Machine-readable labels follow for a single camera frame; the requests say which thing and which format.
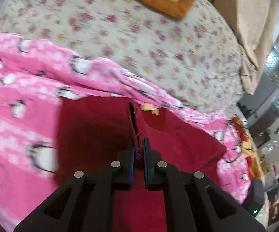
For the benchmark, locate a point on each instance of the beige curtain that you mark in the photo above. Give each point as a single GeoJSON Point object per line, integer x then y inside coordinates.
{"type": "Point", "coordinates": [250, 17]}

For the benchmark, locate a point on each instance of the dark cabinet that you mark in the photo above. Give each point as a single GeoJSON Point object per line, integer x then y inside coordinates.
{"type": "Point", "coordinates": [262, 101]}

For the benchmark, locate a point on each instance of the orange checkered cushion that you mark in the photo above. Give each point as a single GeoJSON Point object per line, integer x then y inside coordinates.
{"type": "Point", "coordinates": [178, 2]}

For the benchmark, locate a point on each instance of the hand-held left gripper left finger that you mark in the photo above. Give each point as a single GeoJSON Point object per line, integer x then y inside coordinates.
{"type": "Point", "coordinates": [131, 165]}

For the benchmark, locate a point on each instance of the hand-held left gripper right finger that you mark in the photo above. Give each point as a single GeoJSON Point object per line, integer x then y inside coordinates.
{"type": "Point", "coordinates": [147, 168]}

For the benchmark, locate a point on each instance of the pink penguin print blanket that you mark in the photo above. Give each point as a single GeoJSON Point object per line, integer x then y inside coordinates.
{"type": "Point", "coordinates": [21, 89]}

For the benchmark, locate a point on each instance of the floral bed quilt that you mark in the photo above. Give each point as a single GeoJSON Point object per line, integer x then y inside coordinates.
{"type": "Point", "coordinates": [129, 29]}

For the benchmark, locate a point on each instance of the red yellow printed cloth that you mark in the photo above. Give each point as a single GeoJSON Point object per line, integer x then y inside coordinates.
{"type": "Point", "coordinates": [249, 147]}

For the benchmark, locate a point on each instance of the dark red small garment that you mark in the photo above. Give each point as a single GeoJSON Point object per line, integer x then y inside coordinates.
{"type": "Point", "coordinates": [93, 130]}

